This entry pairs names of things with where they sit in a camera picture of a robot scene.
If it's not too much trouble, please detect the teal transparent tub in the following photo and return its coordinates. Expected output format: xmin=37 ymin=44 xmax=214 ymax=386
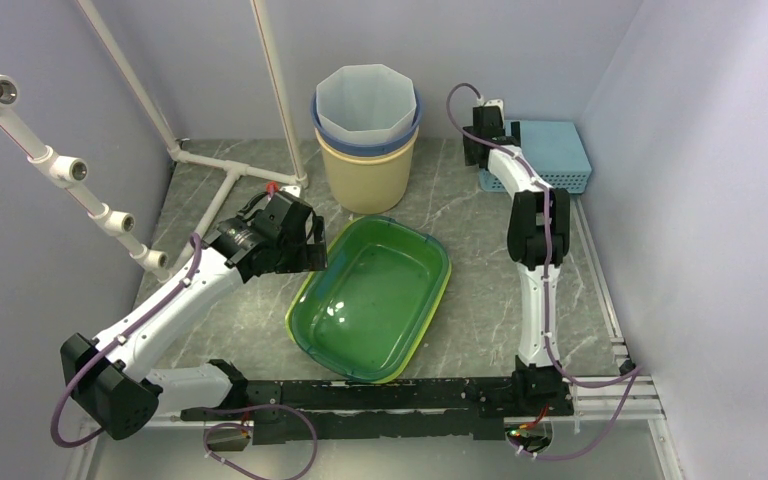
xmin=289 ymin=215 xmax=450 ymax=382

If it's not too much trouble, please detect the light blue perforated basket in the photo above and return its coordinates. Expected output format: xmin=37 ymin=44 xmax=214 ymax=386
xmin=476 ymin=119 xmax=593 ymax=195

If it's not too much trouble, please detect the lime green tub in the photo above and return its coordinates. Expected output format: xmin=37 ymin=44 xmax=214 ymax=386
xmin=284 ymin=213 xmax=453 ymax=386

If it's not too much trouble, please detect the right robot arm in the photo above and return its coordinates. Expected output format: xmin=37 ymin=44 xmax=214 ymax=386
xmin=463 ymin=100 xmax=573 ymax=416

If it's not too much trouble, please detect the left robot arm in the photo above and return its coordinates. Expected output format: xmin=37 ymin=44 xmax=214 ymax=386
xmin=50 ymin=190 xmax=327 ymax=447

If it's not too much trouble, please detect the blue bucket rim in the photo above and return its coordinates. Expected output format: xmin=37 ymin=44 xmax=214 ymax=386
xmin=310 ymin=89 xmax=424 ymax=158

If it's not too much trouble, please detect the beige bucket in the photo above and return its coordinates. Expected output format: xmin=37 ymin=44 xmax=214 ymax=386
xmin=316 ymin=133 xmax=419 ymax=214

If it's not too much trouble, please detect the translucent white bucket liner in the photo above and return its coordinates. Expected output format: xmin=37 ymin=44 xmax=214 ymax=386
xmin=315 ymin=64 xmax=419 ymax=147

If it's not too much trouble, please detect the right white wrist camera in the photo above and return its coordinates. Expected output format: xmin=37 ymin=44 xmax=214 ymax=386
xmin=480 ymin=99 xmax=504 ymax=113

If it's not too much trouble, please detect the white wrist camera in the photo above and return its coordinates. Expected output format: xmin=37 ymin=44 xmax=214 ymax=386
xmin=266 ymin=184 xmax=302 ymax=199
xmin=480 ymin=99 xmax=504 ymax=113

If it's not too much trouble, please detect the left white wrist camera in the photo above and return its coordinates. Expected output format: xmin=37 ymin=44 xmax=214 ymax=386
xmin=266 ymin=184 xmax=302 ymax=199

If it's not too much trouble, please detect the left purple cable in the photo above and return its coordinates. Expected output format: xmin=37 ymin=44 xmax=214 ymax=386
xmin=49 ymin=231 xmax=319 ymax=480

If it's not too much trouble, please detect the purple cable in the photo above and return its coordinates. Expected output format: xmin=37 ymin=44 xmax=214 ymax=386
xmin=446 ymin=82 xmax=644 ymax=463
xmin=49 ymin=231 xmax=319 ymax=480

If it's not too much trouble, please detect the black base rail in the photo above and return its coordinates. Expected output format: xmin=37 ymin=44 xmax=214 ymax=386
xmin=180 ymin=376 xmax=574 ymax=445

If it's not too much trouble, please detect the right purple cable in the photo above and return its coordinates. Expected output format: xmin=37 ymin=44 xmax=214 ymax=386
xmin=446 ymin=82 xmax=644 ymax=463

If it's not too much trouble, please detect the white PVC pipe frame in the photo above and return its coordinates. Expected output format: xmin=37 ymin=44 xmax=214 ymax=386
xmin=0 ymin=0 xmax=310 ymax=283

